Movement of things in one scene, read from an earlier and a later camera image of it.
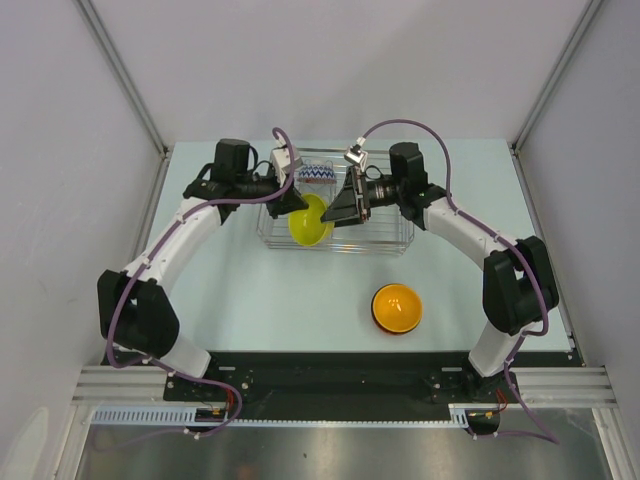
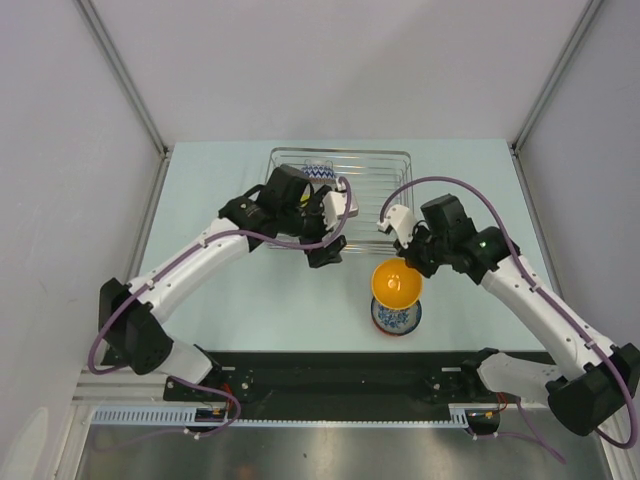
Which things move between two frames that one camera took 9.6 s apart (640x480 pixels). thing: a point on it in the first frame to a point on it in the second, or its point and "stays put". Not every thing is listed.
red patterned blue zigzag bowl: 317,173 stays put
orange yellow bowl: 396,308 to 395,285
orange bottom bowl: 397,323 stays put
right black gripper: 346,209 to 426,270
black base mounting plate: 327,386 stays put
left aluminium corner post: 130,87 stays put
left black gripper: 292,202 to 324,255
